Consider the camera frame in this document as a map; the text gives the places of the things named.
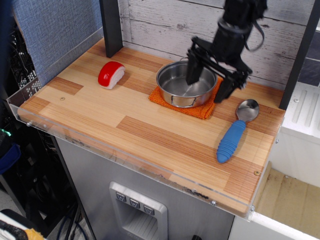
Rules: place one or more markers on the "orange knitted cloth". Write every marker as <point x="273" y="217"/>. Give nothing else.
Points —
<point x="202" y="112"/>

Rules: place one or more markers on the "black vertical post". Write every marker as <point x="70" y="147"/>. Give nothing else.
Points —
<point x="111" y="24"/>

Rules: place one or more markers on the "blue handled metal spoon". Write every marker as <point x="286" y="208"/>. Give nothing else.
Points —
<point x="247" y="111"/>

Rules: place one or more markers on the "red and white toy sushi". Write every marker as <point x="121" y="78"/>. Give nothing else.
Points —
<point x="110" y="74"/>

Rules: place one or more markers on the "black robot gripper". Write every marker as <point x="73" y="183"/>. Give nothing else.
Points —
<point x="223" y="55"/>

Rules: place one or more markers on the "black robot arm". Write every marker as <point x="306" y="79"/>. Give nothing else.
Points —
<point x="242" y="13"/>

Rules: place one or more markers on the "white toy sink unit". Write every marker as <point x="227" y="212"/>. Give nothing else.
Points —
<point x="287" y="202"/>

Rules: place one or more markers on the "clear acrylic table guard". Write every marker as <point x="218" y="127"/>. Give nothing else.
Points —
<point x="124" y="126"/>

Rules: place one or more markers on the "stainless steel pan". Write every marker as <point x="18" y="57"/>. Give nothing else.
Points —
<point x="174" y="90"/>

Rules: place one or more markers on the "blue fabric panel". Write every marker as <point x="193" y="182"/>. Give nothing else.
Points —
<point x="57" y="32"/>

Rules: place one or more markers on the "grey toy fridge cabinet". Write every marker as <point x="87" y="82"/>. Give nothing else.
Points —
<point x="121" y="203"/>

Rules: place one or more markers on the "dark right frame post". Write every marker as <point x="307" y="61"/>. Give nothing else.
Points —
<point x="301" y="55"/>

